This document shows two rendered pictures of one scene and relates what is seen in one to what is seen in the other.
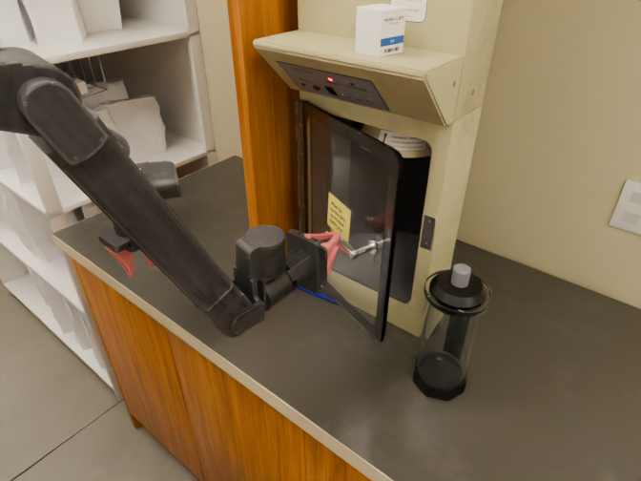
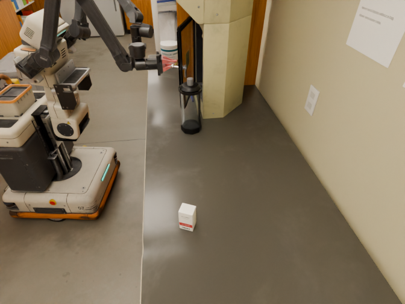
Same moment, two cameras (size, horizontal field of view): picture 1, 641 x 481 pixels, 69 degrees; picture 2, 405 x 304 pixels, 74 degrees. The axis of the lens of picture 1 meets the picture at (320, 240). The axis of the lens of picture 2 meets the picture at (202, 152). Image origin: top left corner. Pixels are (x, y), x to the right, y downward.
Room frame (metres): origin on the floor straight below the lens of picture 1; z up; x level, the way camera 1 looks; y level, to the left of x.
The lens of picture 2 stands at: (-0.19, -1.03, 1.71)
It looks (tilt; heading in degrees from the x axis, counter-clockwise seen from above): 39 degrees down; 42
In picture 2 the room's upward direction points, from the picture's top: 1 degrees clockwise
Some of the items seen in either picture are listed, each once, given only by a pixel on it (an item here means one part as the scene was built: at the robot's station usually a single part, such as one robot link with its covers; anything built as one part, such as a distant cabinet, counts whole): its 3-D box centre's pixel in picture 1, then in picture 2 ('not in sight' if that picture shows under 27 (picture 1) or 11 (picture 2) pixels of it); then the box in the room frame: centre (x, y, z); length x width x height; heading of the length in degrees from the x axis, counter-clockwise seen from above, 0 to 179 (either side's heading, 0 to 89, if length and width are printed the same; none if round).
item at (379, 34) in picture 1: (380, 30); not in sight; (0.73, -0.09, 1.54); 0.05 x 0.05 x 0.06; 40
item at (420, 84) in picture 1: (350, 80); (186, 3); (0.76, -0.05, 1.46); 0.32 x 0.12 x 0.10; 51
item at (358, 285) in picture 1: (341, 222); (187, 61); (0.76, -0.04, 1.19); 0.30 x 0.01 x 0.40; 31
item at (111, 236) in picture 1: (129, 220); (137, 41); (0.74, 0.36, 1.21); 0.10 x 0.07 x 0.07; 141
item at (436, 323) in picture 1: (447, 335); (190, 108); (0.60, -0.23, 1.06); 0.11 x 0.11 x 0.21
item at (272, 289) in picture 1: (268, 283); (140, 63); (0.56, 0.08, 1.21); 0.07 x 0.06 x 0.07; 141
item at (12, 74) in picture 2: not in sight; (26, 75); (0.55, 2.26, 0.49); 0.60 x 0.42 x 0.33; 51
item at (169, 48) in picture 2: not in sight; (169, 53); (1.11, 0.51, 1.02); 0.13 x 0.13 x 0.15
